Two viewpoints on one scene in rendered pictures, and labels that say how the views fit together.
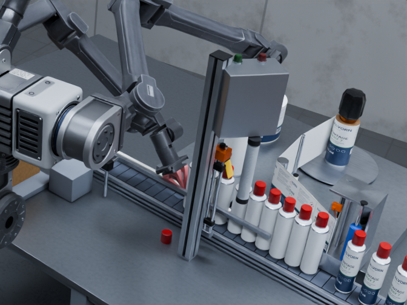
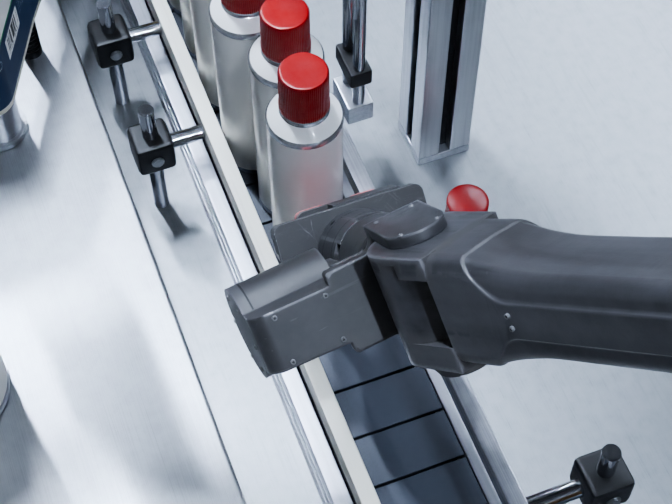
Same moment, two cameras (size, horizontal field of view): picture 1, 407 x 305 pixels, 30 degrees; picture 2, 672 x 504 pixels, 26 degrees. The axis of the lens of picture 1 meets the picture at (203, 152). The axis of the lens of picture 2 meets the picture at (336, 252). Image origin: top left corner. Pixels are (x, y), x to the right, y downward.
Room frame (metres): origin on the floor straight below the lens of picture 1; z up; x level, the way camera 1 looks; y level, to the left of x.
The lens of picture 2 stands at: (2.40, 0.41, 1.79)
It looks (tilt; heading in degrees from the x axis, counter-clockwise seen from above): 57 degrees down; 220
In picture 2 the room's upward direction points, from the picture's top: straight up
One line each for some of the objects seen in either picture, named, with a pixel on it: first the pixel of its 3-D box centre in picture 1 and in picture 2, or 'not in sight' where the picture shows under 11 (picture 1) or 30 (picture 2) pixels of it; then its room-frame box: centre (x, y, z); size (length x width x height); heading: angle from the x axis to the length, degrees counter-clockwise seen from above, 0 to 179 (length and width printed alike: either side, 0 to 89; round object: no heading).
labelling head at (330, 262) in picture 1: (347, 228); not in sight; (1.80, -0.45, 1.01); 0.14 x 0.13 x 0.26; 61
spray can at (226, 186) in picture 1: (223, 194); (250, 62); (1.91, -0.08, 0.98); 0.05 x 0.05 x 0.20
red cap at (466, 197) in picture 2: (166, 236); (466, 211); (1.83, 0.07, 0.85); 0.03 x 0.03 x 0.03
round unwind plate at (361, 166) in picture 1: (335, 162); not in sight; (2.36, -0.48, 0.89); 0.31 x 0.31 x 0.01
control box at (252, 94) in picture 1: (246, 97); not in sight; (1.80, -0.09, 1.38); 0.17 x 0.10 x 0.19; 116
